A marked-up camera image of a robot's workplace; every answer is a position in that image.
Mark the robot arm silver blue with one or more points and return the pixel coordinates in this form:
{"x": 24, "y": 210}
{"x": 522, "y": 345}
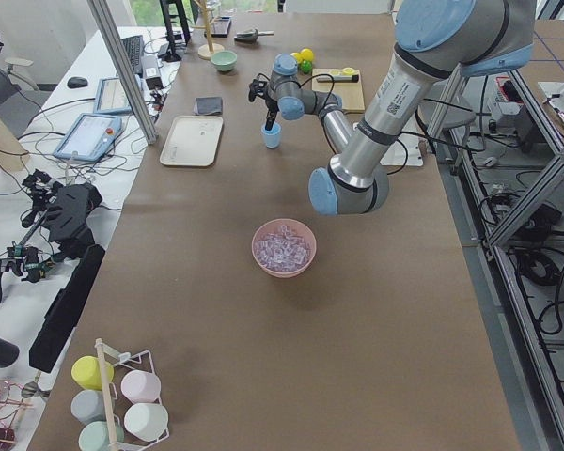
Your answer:
{"x": 433, "y": 38}

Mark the mint green bowl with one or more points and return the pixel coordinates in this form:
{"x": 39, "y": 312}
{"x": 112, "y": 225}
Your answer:
{"x": 224, "y": 61}

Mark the wooden mug tree stand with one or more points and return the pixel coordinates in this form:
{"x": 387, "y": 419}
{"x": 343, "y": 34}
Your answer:
{"x": 206, "y": 51}

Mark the black computer mouse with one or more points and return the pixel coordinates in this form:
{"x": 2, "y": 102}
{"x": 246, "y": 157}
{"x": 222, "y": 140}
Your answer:
{"x": 77, "y": 82}

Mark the pile of clear ice cubes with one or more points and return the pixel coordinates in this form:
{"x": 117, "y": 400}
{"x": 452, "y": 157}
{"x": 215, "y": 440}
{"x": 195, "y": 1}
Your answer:
{"x": 283, "y": 250}

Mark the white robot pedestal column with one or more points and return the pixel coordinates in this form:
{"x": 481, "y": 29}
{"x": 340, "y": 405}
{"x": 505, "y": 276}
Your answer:
{"x": 379, "y": 43}

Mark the teach pendant front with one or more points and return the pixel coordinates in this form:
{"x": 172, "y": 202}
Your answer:
{"x": 89, "y": 138}

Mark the pink bowl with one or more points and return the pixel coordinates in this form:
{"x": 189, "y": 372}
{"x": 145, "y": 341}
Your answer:
{"x": 298, "y": 227}

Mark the yellow lemon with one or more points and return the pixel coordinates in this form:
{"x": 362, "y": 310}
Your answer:
{"x": 298, "y": 58}
{"x": 306, "y": 55}

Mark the long black bar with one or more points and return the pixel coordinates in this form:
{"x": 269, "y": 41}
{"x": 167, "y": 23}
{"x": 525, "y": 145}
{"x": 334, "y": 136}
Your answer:
{"x": 64, "y": 313}

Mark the steel ice scoop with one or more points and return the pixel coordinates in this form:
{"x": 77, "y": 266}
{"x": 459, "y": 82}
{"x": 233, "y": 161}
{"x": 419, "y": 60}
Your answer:
{"x": 251, "y": 36}

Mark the aluminium frame post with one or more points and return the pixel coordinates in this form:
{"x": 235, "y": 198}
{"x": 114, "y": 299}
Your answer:
{"x": 109, "y": 30}

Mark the teach pendant rear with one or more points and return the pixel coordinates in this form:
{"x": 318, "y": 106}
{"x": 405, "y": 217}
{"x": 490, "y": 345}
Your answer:
{"x": 111, "y": 98}

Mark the green lime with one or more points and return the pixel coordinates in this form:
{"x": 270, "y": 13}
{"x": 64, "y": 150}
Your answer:
{"x": 305, "y": 67}

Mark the wooden cutting board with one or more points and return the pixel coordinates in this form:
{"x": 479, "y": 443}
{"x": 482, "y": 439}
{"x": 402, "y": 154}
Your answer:
{"x": 351, "y": 94}

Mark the white cup in rack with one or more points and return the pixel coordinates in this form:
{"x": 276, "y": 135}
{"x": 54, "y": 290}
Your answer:
{"x": 146, "y": 421}

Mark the black rectangular tray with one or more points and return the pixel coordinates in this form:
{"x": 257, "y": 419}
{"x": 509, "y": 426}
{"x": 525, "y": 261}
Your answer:
{"x": 220, "y": 26}

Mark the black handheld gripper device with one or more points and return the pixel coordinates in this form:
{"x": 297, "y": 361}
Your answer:
{"x": 62, "y": 210}

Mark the dark grey folded cloth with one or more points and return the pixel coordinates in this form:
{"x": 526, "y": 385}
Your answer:
{"x": 208, "y": 106}

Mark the yellow lemon front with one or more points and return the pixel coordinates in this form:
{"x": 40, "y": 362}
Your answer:
{"x": 298, "y": 58}

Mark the mint cup in rack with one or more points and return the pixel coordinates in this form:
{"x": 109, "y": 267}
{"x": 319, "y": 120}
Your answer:
{"x": 94, "y": 437}

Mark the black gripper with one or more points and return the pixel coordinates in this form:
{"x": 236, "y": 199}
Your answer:
{"x": 272, "y": 109}

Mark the cream rabbit tray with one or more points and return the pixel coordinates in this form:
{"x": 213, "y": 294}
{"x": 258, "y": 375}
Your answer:
{"x": 192, "y": 141}

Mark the grey cup in rack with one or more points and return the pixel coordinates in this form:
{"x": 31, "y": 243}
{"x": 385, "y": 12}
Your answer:
{"x": 88, "y": 407}

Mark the teach pendant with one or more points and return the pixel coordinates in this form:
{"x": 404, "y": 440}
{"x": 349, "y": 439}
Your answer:
{"x": 89, "y": 138}
{"x": 111, "y": 98}

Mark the yellow cup in rack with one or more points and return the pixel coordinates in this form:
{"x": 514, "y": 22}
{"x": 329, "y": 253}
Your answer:
{"x": 86, "y": 373}

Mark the pink cup in rack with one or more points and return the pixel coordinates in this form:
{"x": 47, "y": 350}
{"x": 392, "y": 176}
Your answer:
{"x": 141, "y": 386}

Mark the white wire cup rack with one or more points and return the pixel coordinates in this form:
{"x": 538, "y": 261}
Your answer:
{"x": 114, "y": 365}

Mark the light blue plastic cup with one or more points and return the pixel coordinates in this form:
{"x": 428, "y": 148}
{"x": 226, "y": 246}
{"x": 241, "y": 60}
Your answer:
{"x": 271, "y": 137}

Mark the yellow lemon rear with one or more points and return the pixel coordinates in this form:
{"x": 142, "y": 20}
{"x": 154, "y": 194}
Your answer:
{"x": 306, "y": 55}

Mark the black keyboard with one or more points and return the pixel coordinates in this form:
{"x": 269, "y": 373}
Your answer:
{"x": 134, "y": 48}

